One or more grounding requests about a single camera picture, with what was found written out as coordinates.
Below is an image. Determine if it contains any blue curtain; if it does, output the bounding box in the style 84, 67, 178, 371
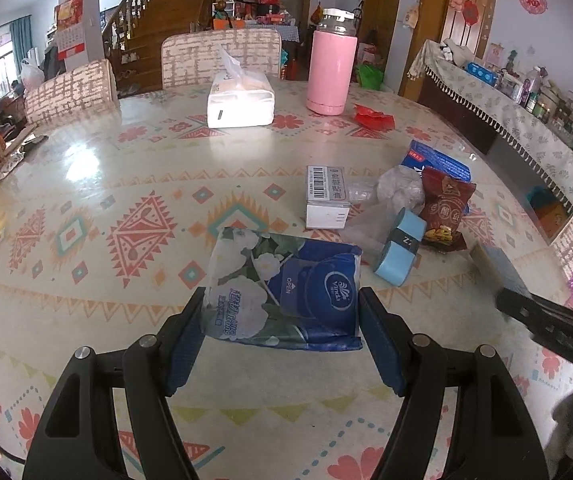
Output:
9, 15, 33, 73

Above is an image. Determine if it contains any blue wipes pack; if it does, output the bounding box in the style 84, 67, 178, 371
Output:
467, 62, 498, 85

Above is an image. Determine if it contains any clear plastic bottle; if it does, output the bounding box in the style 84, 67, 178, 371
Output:
521, 67, 542, 106

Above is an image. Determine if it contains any red crumpled wrapper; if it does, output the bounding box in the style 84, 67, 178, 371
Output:
353, 103, 396, 131

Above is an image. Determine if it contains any clear plastic bag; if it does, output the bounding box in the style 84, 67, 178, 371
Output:
339, 166, 427, 261

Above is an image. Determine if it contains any white tissue box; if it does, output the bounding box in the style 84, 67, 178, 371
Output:
206, 44, 276, 128

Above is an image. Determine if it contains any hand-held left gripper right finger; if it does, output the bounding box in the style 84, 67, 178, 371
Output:
359, 287, 550, 480

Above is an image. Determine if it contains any pink thermos bottle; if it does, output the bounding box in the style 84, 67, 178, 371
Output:
307, 7, 358, 115

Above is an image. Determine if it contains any table with checkered cloth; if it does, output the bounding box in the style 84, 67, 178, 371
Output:
216, 15, 300, 43

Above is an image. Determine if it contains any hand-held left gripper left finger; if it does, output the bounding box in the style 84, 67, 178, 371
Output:
24, 286, 207, 480

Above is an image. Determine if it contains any sideboard with lace cloth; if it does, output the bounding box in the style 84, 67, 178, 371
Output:
407, 39, 573, 211

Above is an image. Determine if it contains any dark wooden sideboard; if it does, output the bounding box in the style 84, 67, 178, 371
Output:
419, 77, 505, 156

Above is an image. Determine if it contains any small white barcode box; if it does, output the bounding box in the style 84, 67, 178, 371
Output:
304, 165, 352, 231

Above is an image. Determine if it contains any blue flower print tissue pack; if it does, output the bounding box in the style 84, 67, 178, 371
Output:
200, 226, 365, 352

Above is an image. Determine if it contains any white plastic bag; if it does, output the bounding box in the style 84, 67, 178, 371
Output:
20, 57, 46, 88

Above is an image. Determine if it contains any wooden staircase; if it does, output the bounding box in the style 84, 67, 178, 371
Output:
101, 0, 227, 98

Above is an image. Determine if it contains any blue and white packet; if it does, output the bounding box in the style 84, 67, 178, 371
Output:
401, 140, 472, 183

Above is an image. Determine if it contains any dark red snack packet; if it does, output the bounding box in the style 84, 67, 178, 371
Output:
419, 166, 477, 253

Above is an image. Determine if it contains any red wall calendar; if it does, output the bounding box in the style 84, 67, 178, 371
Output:
55, 0, 86, 58

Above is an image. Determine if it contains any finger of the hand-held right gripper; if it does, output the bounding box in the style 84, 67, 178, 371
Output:
471, 244, 535, 306

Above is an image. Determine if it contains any green bag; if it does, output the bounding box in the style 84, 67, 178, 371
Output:
355, 62, 385, 90

